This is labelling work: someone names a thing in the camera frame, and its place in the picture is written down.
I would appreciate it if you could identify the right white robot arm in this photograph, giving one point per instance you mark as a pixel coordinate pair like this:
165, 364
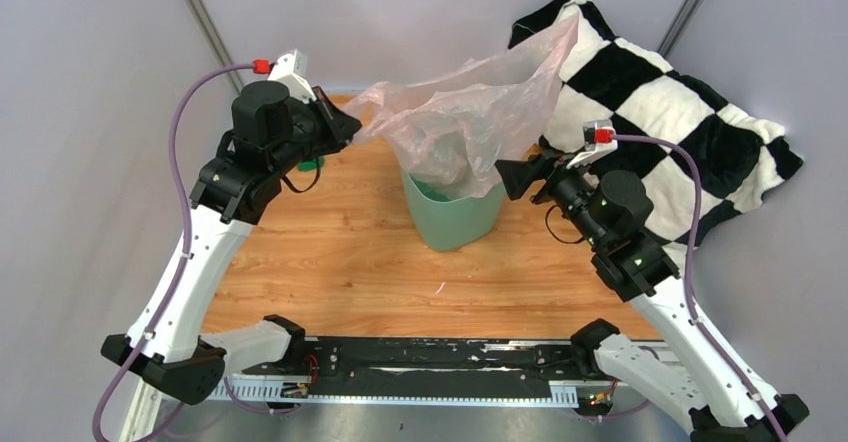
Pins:
718, 397

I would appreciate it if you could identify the pink translucent trash bag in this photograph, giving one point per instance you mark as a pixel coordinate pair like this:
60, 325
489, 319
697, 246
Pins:
449, 132

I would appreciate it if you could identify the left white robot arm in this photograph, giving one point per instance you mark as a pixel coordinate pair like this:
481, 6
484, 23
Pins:
273, 130

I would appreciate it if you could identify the black white checkered blanket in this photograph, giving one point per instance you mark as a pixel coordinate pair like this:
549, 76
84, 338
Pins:
702, 159

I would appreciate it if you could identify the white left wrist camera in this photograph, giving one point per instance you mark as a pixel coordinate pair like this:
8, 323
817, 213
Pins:
289, 70

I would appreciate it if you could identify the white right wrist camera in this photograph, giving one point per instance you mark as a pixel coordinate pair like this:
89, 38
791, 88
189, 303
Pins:
599, 141

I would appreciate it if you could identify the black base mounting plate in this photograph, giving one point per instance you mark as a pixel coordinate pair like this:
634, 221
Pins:
439, 368

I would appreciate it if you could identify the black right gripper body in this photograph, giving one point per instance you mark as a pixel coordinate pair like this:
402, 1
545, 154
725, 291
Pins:
546, 165

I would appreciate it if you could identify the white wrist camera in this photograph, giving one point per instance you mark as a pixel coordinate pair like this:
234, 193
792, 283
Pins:
599, 141
289, 70

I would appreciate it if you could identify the green folded cloth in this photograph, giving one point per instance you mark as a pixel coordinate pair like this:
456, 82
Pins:
311, 164

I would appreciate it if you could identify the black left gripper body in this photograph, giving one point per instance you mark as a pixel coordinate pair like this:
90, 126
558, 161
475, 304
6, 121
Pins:
315, 130

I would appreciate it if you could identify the green plastic trash bin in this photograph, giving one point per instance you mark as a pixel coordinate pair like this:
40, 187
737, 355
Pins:
447, 224

